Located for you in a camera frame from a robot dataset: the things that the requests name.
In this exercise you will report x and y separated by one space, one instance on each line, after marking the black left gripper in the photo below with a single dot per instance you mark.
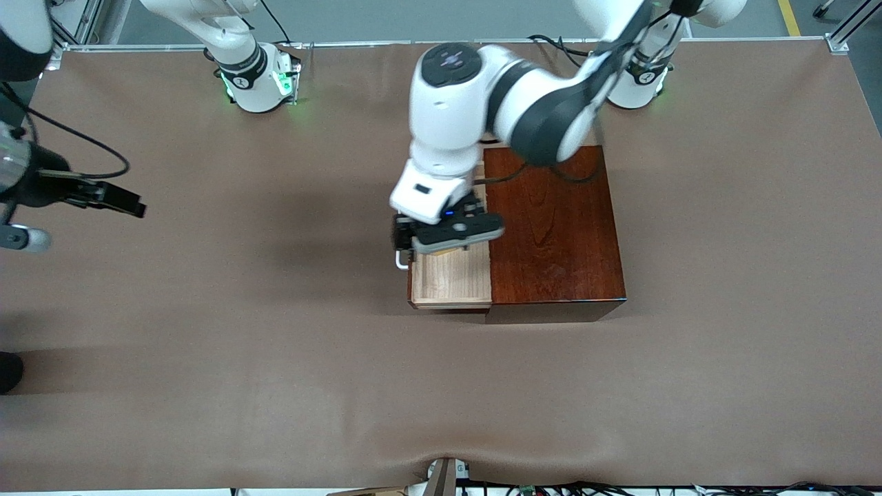
402 232

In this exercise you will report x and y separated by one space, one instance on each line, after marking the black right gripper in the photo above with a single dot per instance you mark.
43 184

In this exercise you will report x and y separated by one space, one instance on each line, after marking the light wooden drawer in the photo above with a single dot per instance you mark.
451 279

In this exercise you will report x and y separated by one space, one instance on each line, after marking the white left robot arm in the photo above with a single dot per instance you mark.
448 117

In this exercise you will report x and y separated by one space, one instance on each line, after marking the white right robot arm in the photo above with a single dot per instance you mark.
251 83

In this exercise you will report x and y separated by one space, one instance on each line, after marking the dark red wooden cabinet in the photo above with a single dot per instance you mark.
551 241

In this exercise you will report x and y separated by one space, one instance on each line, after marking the brown table cover sheet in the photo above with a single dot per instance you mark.
275 344

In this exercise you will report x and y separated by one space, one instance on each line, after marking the black round object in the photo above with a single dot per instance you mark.
9 372

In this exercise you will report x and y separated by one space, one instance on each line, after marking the brown cardboard piece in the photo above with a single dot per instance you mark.
365 492

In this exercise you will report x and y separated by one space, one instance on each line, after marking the black chair caster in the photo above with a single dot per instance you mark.
823 8

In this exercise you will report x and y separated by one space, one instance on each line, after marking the aluminium frame post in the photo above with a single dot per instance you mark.
854 24
86 21

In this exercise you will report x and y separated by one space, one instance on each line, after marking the aluminium table edge rail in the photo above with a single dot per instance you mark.
379 44

